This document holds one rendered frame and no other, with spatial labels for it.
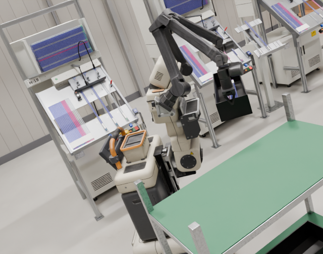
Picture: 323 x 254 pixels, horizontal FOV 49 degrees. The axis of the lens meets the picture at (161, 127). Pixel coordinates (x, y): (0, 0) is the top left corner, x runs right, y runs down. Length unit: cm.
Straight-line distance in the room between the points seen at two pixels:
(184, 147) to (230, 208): 89
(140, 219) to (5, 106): 413
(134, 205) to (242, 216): 108
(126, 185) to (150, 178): 16
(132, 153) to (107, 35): 427
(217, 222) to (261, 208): 17
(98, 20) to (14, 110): 203
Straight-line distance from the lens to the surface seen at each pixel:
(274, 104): 451
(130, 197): 226
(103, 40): 633
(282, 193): 141
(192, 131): 214
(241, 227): 131
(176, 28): 194
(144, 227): 240
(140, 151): 226
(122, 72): 646
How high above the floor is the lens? 180
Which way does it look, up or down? 22 degrees down
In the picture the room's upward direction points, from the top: 20 degrees counter-clockwise
